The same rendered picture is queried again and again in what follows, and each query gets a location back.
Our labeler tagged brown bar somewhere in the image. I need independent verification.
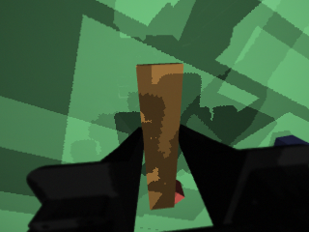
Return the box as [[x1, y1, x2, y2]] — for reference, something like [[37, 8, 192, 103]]
[[136, 63, 183, 211]]

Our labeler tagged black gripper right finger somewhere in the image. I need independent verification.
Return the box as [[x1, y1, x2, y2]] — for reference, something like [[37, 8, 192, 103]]
[[179, 124, 309, 225]]

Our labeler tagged red cube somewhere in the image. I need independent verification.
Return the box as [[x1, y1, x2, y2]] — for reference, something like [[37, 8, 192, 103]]
[[175, 180, 185, 205]]

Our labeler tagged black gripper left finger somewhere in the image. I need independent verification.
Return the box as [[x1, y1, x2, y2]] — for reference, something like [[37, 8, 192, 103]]
[[26, 127, 144, 232]]

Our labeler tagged small blue cube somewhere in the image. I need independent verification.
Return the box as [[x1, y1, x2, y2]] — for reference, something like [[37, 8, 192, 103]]
[[273, 135, 309, 146]]

